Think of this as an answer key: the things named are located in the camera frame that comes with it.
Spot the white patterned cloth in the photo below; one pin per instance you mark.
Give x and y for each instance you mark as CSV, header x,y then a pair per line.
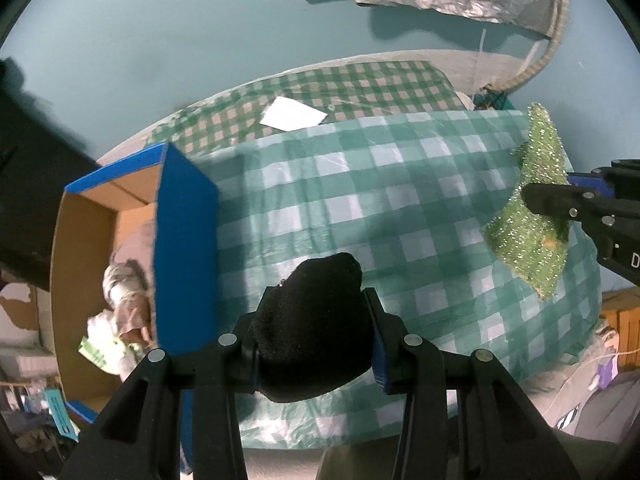
x,y
122,285

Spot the black sock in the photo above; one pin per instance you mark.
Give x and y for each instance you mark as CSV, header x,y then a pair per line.
x,y
310,330

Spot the grey clothes pile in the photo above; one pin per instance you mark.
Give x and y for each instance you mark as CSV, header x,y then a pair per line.
x,y
600,400

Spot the wooden crate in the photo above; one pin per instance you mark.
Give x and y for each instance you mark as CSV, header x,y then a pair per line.
x,y
625,325

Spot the olive green trousers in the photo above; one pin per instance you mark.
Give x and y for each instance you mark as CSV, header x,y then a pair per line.
x,y
450,460

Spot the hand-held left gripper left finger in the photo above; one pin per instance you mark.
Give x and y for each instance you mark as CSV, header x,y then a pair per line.
x,y
240,345

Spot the teal white checked tablecloth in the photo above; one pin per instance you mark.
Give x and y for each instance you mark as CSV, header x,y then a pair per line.
x,y
350,185

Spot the green beige checked cloth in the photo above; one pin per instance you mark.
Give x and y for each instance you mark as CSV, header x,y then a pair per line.
x,y
380,85

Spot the teal cardboard packet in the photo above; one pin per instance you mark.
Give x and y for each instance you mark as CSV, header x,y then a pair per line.
x,y
61,415

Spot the pale pink cloth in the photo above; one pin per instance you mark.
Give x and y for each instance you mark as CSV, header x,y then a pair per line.
x,y
136,332

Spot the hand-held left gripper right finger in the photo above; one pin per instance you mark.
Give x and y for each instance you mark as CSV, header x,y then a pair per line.
x,y
380,360

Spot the light green cloth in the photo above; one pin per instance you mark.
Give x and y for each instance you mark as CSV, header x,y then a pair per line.
x,y
97,355

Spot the green sparkly scrub cloth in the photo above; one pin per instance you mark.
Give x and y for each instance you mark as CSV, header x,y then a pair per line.
x,y
530,255

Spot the blue cardboard box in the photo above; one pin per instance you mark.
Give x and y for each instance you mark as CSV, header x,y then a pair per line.
x,y
185,240

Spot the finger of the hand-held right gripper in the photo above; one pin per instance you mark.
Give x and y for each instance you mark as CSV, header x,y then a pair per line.
x,y
555,202
620,182

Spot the teal plastic basket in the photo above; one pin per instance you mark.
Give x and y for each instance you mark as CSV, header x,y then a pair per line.
x,y
492,101

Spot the white paper sheet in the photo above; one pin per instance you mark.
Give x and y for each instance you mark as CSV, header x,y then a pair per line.
x,y
292,114

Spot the taupe grey garment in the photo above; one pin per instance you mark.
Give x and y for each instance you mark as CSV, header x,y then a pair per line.
x,y
137,242

